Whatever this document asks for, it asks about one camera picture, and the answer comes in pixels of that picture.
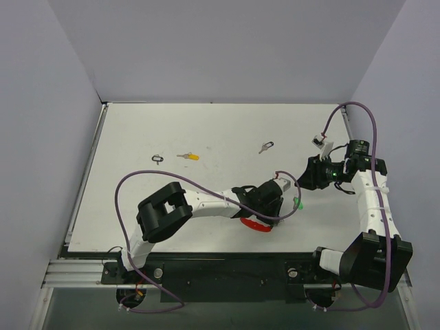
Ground red-handled metal keyring holder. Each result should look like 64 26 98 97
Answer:
239 217 281 233

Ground key with green tag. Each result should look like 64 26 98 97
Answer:
293 197 303 210

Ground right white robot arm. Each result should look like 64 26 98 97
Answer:
298 138 413 292

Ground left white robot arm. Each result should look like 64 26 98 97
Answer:
117 178 291 283

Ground key with small black tag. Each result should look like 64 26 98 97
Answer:
258 141 274 154

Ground key with yellow tag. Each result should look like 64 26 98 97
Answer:
177 153 199 161

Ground key with large black tag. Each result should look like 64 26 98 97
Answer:
151 155 164 165

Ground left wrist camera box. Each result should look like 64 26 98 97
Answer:
273 173 292 193

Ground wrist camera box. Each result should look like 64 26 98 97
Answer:
312 134 334 160
273 173 292 193

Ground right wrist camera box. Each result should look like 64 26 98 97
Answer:
312 134 334 160

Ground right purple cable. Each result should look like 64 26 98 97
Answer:
311 102 395 313

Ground aluminium frame rail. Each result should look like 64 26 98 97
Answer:
41 259 166 289

